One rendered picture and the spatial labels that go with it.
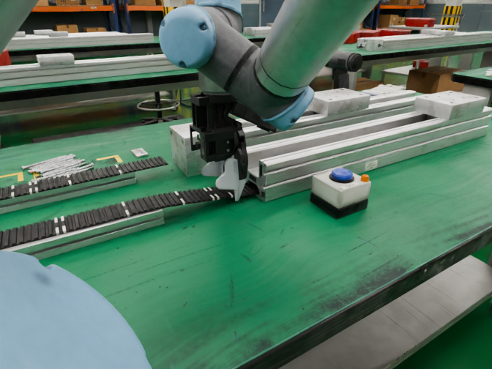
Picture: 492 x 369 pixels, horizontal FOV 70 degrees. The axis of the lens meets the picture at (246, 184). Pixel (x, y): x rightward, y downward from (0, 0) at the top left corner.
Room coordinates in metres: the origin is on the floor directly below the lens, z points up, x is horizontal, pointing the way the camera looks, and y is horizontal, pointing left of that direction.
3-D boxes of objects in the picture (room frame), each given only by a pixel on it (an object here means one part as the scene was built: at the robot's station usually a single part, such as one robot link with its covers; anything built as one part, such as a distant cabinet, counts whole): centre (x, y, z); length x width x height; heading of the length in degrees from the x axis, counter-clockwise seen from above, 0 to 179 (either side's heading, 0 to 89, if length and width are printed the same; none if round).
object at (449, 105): (0.99, -0.57, 0.87); 0.16 x 0.11 x 0.07; 120
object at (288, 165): (0.86, -0.36, 0.82); 0.80 x 0.10 x 0.09; 120
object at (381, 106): (1.02, -0.26, 0.82); 0.80 x 0.10 x 0.09; 120
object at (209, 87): (0.63, 0.04, 1.02); 0.08 x 0.08 x 0.05
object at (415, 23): (5.50, -2.57, 0.50); 1.03 x 0.55 x 1.01; 126
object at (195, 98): (0.63, 0.05, 0.94); 0.09 x 0.08 x 0.12; 121
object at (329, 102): (1.02, -0.26, 0.87); 0.16 x 0.11 x 0.07; 120
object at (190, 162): (0.79, 0.12, 0.83); 0.12 x 0.09 x 0.10; 30
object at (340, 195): (0.61, -0.18, 0.81); 0.10 x 0.08 x 0.06; 30
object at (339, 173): (0.61, -0.18, 0.84); 0.04 x 0.04 x 0.02
